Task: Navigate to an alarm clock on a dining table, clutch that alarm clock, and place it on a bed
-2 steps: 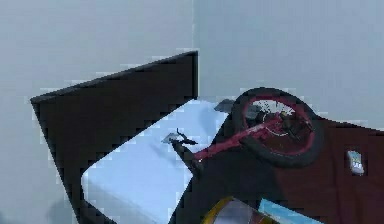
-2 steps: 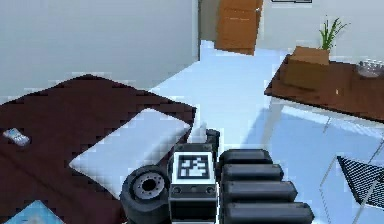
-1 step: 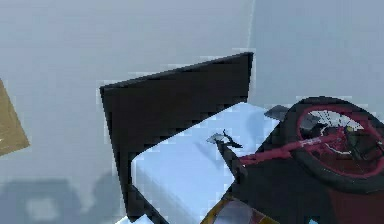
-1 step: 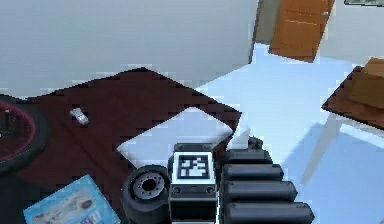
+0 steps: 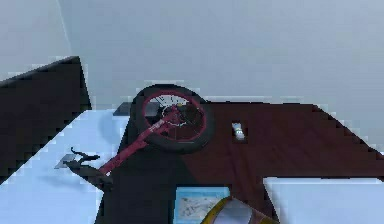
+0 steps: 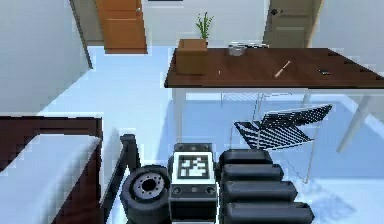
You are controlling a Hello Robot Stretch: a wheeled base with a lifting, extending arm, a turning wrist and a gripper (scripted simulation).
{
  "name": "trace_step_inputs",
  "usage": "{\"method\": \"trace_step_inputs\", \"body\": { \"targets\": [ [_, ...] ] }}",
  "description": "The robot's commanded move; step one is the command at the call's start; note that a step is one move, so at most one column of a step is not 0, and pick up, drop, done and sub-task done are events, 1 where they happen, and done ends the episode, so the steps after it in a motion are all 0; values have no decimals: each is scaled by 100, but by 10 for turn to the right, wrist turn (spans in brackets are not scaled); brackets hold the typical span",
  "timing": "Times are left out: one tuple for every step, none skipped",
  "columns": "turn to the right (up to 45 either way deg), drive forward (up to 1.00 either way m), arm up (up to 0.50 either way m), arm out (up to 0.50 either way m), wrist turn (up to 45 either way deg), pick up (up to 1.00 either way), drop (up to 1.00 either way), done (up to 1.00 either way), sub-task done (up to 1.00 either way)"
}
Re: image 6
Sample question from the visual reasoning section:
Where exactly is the orange wooden door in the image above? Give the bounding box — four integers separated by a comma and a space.
95, 0, 148, 55

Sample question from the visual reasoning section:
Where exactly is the grey metal bowl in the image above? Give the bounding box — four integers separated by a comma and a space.
228, 43, 248, 57

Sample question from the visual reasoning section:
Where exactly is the black mesh wire chair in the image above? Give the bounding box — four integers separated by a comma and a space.
228, 103, 334, 185

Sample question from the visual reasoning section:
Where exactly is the green house plant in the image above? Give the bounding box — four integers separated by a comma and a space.
195, 11, 215, 41

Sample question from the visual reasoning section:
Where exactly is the dark wood white bed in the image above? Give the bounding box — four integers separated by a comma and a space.
0, 115, 104, 224

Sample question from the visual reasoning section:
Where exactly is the tan wooden stick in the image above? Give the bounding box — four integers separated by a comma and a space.
273, 60, 292, 79

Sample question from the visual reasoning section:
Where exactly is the brown cardboard box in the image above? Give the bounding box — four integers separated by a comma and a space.
175, 38, 209, 76

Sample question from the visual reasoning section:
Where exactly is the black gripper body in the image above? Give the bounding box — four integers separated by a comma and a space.
120, 164, 172, 224

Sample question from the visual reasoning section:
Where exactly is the grey-brown room door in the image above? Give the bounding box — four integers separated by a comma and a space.
263, 0, 324, 49

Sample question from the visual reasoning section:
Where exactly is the dark brown dining table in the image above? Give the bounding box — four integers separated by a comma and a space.
163, 47, 384, 154

